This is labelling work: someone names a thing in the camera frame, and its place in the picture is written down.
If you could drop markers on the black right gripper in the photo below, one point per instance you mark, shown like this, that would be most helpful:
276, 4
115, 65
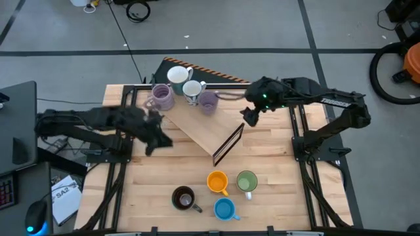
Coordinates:
267, 93

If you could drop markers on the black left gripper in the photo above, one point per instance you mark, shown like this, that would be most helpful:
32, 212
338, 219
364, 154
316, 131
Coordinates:
144, 124

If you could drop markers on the small purple ribbed mug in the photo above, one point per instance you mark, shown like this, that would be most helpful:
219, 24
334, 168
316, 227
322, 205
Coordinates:
208, 102

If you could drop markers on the large pink ribbed mug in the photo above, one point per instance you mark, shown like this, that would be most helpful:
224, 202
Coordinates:
162, 96

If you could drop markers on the teal brown glazed mug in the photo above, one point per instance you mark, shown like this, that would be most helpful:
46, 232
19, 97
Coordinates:
183, 198

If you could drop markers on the blue white floral mug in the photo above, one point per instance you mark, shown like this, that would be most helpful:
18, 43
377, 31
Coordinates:
192, 89

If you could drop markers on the yellow faceted mug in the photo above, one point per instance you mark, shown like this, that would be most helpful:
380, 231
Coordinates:
217, 182

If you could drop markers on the white teal mug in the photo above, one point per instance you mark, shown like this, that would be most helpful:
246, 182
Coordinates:
178, 75

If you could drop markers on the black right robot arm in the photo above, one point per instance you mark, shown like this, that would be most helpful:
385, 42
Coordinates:
334, 101

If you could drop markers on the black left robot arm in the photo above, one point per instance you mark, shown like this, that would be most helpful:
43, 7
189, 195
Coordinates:
82, 119

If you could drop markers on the green mug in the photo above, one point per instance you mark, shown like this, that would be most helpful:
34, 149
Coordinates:
246, 181

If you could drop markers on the black mat with striped edge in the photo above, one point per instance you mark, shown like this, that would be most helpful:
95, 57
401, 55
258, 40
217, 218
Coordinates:
160, 73

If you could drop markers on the blue faceted mug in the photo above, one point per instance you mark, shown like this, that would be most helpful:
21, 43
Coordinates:
224, 209

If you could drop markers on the white booklet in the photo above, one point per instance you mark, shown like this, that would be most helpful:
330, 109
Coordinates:
67, 203

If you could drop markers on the black computer mouse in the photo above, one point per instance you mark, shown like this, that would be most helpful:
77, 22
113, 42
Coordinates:
35, 214

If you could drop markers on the dark grey desk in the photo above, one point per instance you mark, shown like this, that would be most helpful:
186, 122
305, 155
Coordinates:
16, 114

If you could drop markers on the black keyboard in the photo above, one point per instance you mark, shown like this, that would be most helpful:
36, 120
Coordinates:
7, 193

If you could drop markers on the white container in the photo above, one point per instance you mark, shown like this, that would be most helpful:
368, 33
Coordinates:
78, 2

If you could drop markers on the orange vacuum cleaner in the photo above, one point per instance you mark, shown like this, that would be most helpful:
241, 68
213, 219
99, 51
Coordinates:
414, 62

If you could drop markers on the black equipment case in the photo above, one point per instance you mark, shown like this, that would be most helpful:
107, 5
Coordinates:
407, 26

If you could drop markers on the wooden shelf with black frame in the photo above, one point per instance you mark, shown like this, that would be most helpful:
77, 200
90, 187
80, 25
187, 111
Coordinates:
203, 131

